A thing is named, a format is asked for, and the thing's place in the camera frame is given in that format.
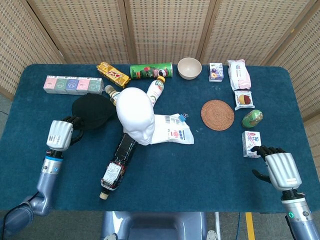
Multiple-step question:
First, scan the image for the multicolour tissue pack row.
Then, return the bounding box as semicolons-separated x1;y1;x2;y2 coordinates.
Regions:
43;75;105;97

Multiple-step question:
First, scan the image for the green Pringles can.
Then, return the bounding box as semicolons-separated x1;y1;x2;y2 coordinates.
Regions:
129;62;174;81

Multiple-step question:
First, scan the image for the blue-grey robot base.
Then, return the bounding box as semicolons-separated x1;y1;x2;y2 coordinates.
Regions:
101;211;208;240

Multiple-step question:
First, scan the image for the black cap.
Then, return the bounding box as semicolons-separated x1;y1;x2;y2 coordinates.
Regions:
71;92;118;130

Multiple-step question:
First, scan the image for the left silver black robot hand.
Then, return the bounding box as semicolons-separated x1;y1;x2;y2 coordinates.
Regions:
46;115;85;153

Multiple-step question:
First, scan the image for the purple white juice carton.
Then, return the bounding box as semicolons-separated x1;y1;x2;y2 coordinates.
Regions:
208;62;224;83

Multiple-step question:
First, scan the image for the green egg-shaped toy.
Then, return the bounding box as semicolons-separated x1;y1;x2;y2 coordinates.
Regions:
241;109;264;129

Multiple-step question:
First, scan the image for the woven bamboo folding screen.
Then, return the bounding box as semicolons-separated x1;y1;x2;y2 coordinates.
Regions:
0;0;320;123

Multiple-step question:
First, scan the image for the white pink snack bag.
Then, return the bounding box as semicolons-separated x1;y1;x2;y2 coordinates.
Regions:
226;59;252;91

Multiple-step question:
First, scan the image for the round woven rattan coaster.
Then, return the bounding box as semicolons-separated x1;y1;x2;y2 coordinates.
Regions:
201;99;235;131

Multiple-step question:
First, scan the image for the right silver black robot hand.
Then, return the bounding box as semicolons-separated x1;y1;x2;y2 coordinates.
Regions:
250;145;303;192

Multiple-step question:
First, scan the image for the white foam mannequin head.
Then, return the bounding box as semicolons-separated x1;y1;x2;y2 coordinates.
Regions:
115;87;156;147

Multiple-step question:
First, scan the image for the blue table cloth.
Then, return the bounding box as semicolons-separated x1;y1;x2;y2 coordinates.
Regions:
0;63;320;213

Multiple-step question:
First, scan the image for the large dark tea bottle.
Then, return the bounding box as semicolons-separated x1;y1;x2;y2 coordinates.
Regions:
99;133;138;200

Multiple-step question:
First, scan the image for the beige bowl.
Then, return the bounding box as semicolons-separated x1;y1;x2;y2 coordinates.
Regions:
177;57;203;81

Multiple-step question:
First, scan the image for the gold yellow biscuit pack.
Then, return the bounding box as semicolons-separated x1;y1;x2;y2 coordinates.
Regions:
96;61;132;89

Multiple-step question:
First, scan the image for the small packet with fruit print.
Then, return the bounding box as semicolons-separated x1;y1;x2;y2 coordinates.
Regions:
233;89;255;111

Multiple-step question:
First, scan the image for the clear bottle with yellow liquid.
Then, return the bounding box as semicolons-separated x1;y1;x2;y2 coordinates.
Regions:
104;84;121;107

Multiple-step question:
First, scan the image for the white printed plastic bag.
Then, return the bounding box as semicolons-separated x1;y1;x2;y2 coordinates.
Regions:
149;113;195;146

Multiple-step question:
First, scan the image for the white bottle with gold cap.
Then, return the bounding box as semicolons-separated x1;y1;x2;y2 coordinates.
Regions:
146;76;166;106

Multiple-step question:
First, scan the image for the white pink milk carton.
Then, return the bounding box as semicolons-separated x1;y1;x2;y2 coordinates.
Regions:
241;130;262;159

